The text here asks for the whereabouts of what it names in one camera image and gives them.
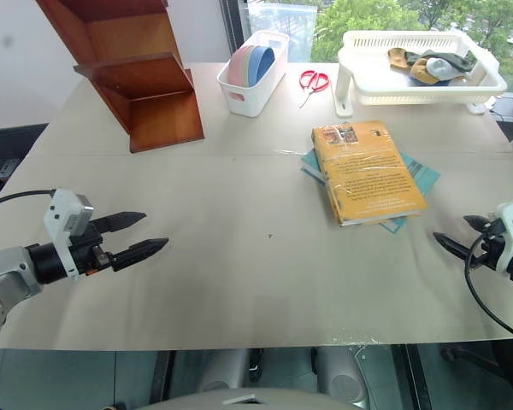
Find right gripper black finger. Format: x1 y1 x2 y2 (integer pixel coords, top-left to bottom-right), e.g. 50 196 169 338
432 231 483 263
463 214 492 234

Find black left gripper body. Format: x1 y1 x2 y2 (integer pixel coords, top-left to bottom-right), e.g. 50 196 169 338
69 221 115 277

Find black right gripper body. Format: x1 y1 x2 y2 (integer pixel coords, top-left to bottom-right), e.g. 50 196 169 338
477 219 507 271

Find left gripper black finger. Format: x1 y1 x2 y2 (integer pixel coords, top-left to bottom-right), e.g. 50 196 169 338
91 210 148 234
110 237 170 273

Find teal book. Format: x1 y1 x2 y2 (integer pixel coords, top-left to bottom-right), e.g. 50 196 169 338
299 148 443 235

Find wooden shelf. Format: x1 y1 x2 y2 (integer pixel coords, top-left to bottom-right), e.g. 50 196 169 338
34 0 206 155

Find yellow book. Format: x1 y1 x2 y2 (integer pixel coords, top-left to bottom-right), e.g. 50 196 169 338
310 120 429 228

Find beige paper table cover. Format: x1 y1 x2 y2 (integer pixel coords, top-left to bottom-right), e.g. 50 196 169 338
0 149 513 352
37 62 513 157

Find black office chair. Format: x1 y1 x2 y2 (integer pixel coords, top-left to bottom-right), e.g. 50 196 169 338
0 122 49 202

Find silver rounded shape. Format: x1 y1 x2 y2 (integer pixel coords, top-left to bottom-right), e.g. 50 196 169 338
194 347 251 395
315 346 369 406

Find light grey sock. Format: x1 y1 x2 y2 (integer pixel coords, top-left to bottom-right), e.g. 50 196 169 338
425 56 466 81

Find mustard yellow sock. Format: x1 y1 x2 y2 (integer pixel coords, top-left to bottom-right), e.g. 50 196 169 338
410 57 441 85

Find dark green sock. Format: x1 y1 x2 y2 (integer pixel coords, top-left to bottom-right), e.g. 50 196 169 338
403 48 479 77

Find white plastic dish rack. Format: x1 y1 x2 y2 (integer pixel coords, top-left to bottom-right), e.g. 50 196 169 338
334 29 509 118

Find white plastic storage bin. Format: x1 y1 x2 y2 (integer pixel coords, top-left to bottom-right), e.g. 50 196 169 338
215 29 292 119

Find tan sock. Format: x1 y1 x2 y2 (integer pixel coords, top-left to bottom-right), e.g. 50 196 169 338
387 47 412 72

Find pink plate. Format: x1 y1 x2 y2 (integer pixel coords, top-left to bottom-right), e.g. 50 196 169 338
227 44 258 103

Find blue plate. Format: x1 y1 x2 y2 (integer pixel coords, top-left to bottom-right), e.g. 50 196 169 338
249 45 276 85

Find red scissors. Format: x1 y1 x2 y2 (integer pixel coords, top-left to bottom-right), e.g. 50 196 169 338
298 69 330 109

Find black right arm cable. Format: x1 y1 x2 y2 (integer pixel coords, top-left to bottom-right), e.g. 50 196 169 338
463 231 513 341

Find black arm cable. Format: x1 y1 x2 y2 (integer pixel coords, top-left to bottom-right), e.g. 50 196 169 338
463 231 513 341
0 189 55 215

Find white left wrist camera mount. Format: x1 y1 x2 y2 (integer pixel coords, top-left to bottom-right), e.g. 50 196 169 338
43 188 95 282

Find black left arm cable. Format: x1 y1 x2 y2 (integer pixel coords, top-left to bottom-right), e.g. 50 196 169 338
0 189 55 215

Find dark window frame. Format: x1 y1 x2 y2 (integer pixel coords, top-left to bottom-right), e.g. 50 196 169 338
219 0 252 57

